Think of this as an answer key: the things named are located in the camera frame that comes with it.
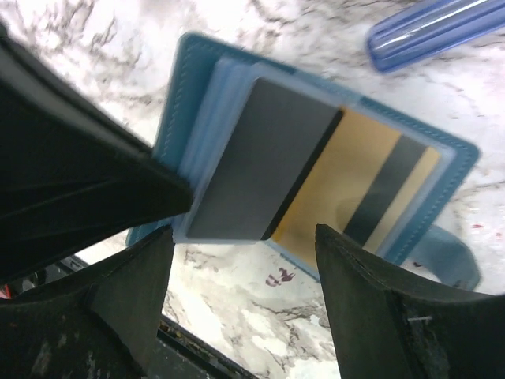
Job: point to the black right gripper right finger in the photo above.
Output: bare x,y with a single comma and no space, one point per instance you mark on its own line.
387,322

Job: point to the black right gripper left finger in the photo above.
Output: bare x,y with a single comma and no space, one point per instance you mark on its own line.
99,322

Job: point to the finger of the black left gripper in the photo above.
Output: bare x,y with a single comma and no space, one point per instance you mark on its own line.
70,176

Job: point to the gold card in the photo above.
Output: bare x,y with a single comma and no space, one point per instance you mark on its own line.
362,182

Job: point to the blue leather card holder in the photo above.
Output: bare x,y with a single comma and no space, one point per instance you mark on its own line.
208,89

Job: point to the black VIP card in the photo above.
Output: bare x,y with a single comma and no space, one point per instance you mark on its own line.
277,131

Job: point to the blue transparent handle screwdriver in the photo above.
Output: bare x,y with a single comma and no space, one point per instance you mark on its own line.
430,27

